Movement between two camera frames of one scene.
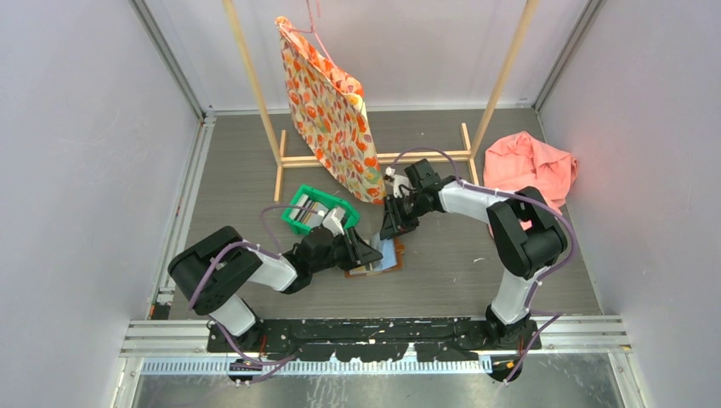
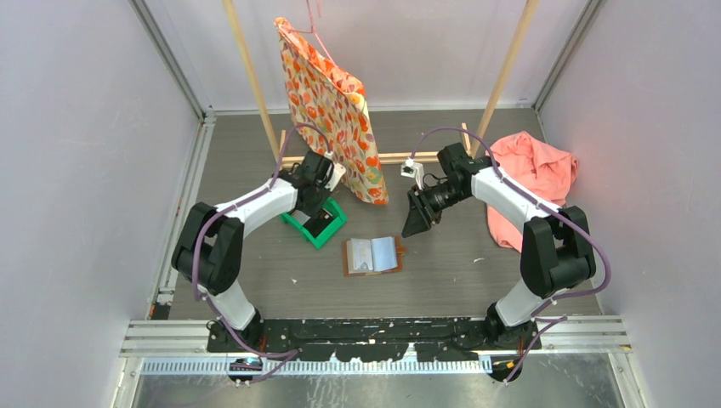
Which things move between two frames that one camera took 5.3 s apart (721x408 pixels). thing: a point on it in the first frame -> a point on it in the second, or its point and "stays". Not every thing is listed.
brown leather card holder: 393,254 stays
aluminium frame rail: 180,347 stays
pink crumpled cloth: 519,162 stays
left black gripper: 359,253 -> 313,211
